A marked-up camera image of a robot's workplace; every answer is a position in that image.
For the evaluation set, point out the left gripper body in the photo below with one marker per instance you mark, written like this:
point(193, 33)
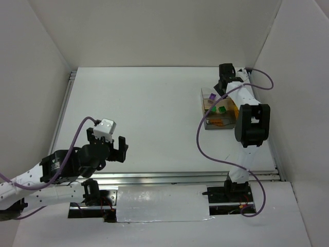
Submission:
point(108, 146)

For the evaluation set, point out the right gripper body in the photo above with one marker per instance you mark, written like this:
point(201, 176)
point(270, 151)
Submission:
point(226, 77)

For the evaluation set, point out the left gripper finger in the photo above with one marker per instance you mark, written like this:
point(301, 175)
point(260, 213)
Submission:
point(90, 136)
point(121, 143)

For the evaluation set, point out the green small lego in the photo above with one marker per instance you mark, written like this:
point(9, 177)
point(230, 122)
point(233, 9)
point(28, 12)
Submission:
point(222, 110)

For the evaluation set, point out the brown lego brick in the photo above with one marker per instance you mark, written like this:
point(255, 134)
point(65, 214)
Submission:
point(217, 122)

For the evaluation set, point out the purple small lego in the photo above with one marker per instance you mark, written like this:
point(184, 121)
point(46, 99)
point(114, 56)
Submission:
point(212, 96)

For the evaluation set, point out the yellow lego brick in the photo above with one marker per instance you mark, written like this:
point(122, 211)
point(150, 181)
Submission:
point(236, 111)

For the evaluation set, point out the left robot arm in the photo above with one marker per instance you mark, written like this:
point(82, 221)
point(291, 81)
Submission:
point(64, 176)

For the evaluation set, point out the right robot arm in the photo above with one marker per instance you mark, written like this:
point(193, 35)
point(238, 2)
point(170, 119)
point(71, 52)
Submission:
point(251, 128)

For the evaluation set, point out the clear tall side bin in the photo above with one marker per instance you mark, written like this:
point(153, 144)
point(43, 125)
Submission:
point(231, 104)

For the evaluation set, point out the silver tape sheet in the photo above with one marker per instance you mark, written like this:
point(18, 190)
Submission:
point(172, 203)

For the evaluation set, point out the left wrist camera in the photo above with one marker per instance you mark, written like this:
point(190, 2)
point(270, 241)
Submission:
point(104, 129)

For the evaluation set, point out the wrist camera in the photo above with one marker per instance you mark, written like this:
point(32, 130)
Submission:
point(104, 129)
point(244, 75)

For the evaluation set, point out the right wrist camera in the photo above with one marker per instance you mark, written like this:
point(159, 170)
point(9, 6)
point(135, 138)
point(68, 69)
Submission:
point(244, 75)

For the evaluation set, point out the aluminium front rail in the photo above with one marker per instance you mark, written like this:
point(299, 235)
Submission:
point(158, 178)

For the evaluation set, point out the aluminium rail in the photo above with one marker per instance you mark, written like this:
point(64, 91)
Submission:
point(70, 83)
point(158, 178)

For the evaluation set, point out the left aluminium rail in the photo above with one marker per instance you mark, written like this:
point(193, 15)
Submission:
point(70, 83)

